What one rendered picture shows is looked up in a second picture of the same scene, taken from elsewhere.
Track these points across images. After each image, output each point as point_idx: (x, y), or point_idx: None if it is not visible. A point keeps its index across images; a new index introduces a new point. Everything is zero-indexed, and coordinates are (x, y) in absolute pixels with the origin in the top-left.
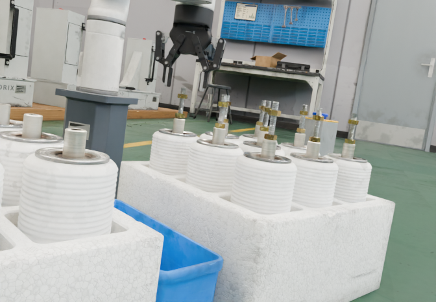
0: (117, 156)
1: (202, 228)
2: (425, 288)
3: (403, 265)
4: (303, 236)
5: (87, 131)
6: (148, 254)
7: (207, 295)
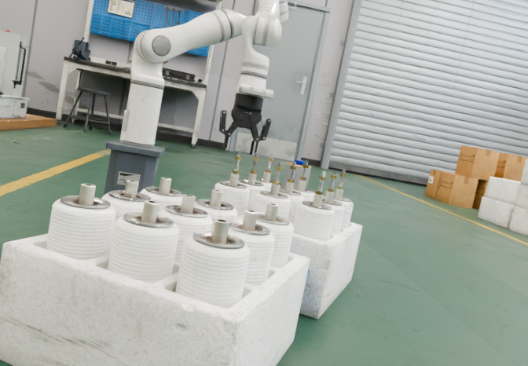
0: None
1: None
2: (372, 277)
3: None
4: (339, 252)
5: (137, 180)
6: (306, 269)
7: None
